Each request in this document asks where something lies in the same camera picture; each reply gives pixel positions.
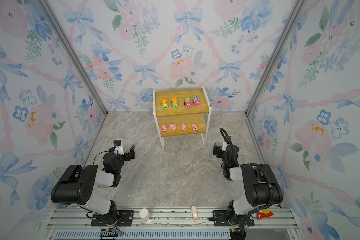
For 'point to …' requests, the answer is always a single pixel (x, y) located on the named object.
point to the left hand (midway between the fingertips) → (126, 144)
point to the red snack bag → (266, 212)
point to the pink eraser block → (194, 212)
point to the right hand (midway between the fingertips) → (223, 143)
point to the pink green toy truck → (187, 103)
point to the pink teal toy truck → (196, 101)
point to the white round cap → (144, 214)
